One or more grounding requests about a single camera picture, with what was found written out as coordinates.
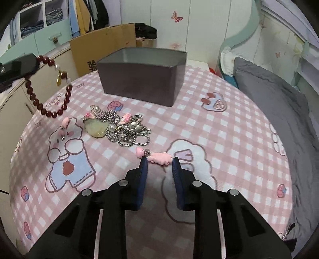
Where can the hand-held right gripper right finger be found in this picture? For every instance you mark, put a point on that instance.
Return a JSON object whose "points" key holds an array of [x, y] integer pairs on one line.
{"points": [[178, 186]]}

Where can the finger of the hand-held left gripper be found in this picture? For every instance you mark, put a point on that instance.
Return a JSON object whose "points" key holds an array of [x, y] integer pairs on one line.
{"points": [[20, 67]]}

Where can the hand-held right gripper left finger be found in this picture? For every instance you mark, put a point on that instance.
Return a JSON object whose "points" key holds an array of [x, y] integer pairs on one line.
{"points": [[141, 184]]}

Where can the pink flower charm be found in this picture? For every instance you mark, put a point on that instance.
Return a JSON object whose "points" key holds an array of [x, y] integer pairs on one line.
{"points": [[88, 115], [125, 118]]}

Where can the pink bunny charm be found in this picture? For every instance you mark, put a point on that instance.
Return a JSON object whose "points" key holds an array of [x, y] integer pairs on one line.
{"points": [[66, 122]]}

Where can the pale green jade pendant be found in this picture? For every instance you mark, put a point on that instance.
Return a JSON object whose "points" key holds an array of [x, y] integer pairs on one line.
{"points": [[96, 128]]}

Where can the pearl earring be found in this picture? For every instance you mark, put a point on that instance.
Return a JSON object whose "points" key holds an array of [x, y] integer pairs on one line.
{"points": [[96, 108]]}

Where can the grey tin box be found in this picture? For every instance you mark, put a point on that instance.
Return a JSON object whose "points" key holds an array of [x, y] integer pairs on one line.
{"points": [[137, 82]]}

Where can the mint drawer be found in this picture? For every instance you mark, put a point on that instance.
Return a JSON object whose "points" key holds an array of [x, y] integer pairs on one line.
{"points": [[49, 32], [15, 51]]}

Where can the folded dark clothes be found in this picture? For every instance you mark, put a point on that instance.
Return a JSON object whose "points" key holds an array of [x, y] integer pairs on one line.
{"points": [[31, 29]]}

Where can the pinecone ornament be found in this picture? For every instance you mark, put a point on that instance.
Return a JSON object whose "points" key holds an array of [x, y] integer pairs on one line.
{"points": [[56, 41]]}

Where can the pink checked printed tablecloth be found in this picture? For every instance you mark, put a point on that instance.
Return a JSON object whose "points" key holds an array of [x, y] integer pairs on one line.
{"points": [[224, 149]]}

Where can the folded blue jeans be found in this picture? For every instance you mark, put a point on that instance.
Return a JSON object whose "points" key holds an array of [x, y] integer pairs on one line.
{"points": [[53, 17]]}

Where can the lilac shelf wardrobe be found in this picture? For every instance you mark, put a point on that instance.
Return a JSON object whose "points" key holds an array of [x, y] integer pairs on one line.
{"points": [[39, 10]]}

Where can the large cardboard box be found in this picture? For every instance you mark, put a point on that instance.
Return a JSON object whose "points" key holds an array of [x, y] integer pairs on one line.
{"points": [[84, 49]]}

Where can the light blue hanging shirt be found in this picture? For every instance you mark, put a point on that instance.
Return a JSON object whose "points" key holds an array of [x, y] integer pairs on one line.
{"points": [[74, 20]]}

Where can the yellow hanging jacket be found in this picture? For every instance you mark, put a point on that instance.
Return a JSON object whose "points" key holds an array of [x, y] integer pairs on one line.
{"points": [[84, 17]]}

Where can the black hanging coat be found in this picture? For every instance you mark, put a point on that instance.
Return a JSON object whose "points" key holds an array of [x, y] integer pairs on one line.
{"points": [[101, 13]]}

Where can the teal bedsheet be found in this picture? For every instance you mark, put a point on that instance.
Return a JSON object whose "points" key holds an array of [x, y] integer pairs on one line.
{"points": [[231, 81]]}

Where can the white board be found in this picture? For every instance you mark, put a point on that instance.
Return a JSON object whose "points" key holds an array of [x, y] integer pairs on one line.
{"points": [[198, 64]]}

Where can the small cardboard box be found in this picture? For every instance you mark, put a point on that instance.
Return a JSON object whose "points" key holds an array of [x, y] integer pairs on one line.
{"points": [[144, 43]]}

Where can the grey blanket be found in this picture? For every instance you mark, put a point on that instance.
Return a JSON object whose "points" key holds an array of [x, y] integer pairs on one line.
{"points": [[274, 99]]}

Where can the black bag behind box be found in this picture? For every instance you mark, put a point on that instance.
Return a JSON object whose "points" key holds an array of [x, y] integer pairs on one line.
{"points": [[147, 31]]}

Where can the white pillow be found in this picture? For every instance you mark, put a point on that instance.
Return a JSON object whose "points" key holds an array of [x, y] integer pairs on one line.
{"points": [[228, 58]]}

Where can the pink butterfly sticker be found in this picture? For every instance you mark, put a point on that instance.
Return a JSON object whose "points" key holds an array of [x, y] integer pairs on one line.
{"points": [[177, 17]]}

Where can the teal bunk bed frame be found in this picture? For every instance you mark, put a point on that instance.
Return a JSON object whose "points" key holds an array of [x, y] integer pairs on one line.
{"points": [[251, 20]]}

